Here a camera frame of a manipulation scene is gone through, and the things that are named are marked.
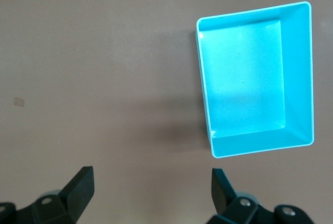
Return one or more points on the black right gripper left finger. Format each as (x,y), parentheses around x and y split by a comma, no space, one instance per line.
(75,195)

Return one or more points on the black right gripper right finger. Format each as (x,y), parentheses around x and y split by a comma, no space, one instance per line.
(223,198)

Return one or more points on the turquoise blue plastic box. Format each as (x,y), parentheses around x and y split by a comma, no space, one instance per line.
(244,78)

